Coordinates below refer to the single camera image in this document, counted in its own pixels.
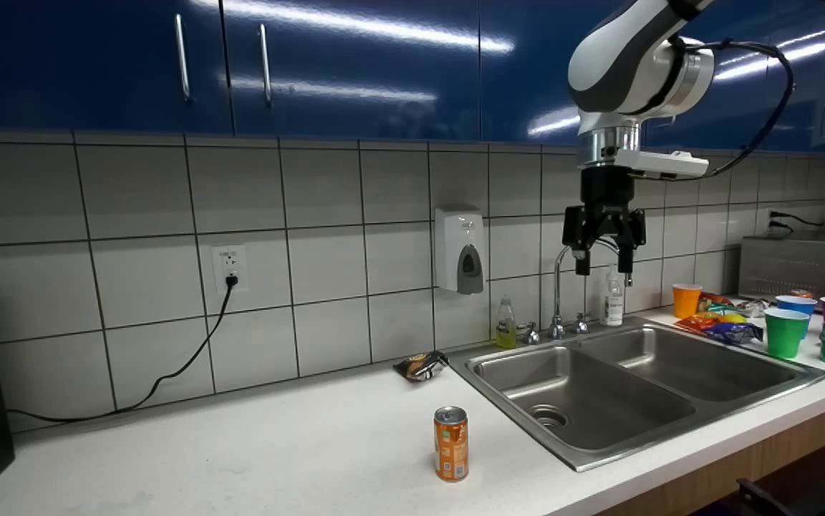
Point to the green dish soap bottle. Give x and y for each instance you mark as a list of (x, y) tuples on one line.
[(506, 337)]

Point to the crumpled foil wrapper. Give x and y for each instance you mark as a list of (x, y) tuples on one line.
[(421, 367)]

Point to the cabinet door handle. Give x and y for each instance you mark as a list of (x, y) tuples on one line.
[(182, 56), (265, 63)]

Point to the chrome faucet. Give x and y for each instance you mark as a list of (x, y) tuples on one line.
[(557, 324)]

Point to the colourful snack bags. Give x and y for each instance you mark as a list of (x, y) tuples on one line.
[(724, 318)]

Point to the grey metal box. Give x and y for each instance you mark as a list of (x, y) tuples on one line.
[(781, 265)]

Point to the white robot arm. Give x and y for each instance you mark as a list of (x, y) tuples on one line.
[(635, 67)]

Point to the white wall outlet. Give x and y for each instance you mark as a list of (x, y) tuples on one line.
[(234, 269)]

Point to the right cabinet door handle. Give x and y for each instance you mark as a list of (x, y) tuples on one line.
[(265, 63)]

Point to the left cabinet door handle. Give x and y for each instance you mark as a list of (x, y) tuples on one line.
[(182, 56)]

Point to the orange plastic cup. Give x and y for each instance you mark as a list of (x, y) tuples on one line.
[(685, 298)]

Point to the white pump soap bottle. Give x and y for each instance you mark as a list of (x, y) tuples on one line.
[(615, 301)]

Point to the white wall soap dispenser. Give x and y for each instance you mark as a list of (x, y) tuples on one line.
[(459, 249)]

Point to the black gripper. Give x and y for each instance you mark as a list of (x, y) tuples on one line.
[(605, 213)]

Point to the green plastic cup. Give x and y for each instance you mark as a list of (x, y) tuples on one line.
[(787, 331)]

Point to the orange soda can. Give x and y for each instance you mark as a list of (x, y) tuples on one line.
[(450, 443)]

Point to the blue plastic bowl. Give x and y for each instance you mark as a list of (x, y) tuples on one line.
[(798, 304)]

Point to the stainless steel double sink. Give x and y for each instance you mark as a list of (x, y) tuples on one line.
[(602, 397)]

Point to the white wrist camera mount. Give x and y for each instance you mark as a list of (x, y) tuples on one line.
[(622, 146)]

